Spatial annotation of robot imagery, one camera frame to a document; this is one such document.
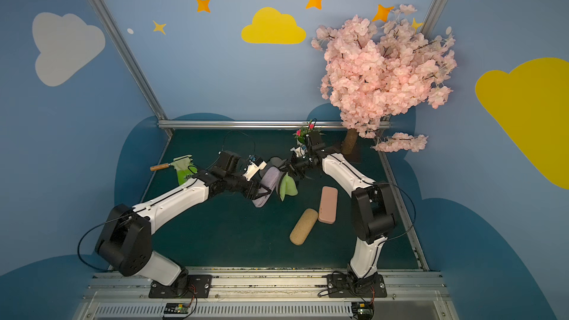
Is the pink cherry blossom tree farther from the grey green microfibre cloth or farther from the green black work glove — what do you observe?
the green black work glove

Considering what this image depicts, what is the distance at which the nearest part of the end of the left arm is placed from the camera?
640mm

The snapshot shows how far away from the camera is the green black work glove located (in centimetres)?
103

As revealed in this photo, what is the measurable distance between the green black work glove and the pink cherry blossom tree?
721mm

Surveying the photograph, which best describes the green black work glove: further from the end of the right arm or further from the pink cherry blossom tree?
the pink cherry blossom tree

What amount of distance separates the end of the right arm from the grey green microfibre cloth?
23 millimetres

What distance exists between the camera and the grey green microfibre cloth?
2.61 feet
